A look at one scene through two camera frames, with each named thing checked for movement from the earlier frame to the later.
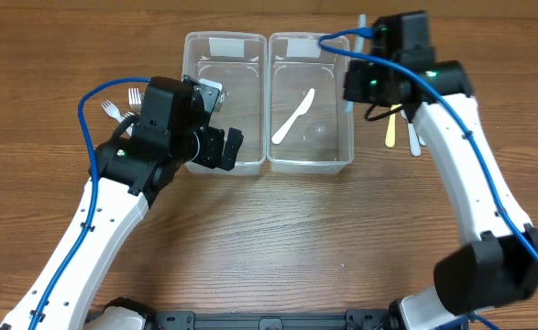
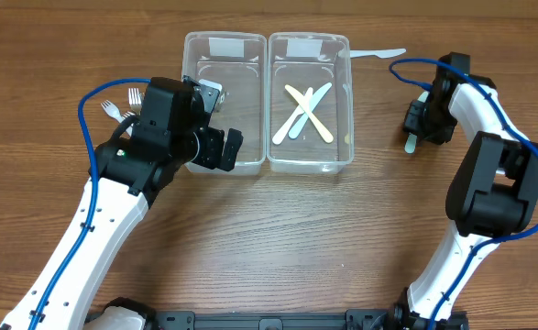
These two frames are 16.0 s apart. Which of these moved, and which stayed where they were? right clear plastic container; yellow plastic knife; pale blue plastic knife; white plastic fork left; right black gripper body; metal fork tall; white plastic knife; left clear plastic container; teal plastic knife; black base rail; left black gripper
Moved: pale blue plastic knife; yellow plastic knife; right black gripper body; teal plastic knife
Stayed: white plastic knife; metal fork tall; white plastic fork left; black base rail; right clear plastic container; left clear plastic container; left black gripper
